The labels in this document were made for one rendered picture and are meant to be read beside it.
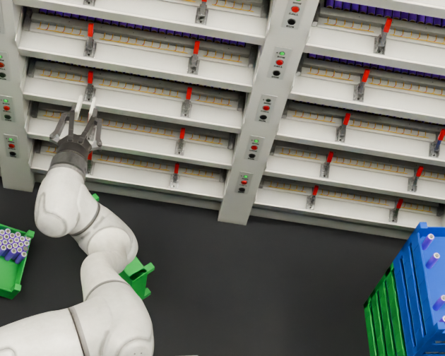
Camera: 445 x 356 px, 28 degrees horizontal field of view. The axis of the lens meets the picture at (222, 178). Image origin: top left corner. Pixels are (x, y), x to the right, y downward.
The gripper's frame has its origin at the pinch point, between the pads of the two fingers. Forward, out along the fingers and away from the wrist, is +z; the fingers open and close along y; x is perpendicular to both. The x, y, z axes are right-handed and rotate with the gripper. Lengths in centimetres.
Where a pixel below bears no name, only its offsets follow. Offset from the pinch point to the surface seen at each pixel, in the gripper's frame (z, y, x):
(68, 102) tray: 11.5, -6.3, -9.4
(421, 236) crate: -11, 93, -16
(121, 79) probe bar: 16.4, 6.8, -2.3
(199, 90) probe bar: 16.9, 28.4, -2.0
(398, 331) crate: -23, 94, -43
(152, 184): 20, 19, -45
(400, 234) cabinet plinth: 27, 102, -57
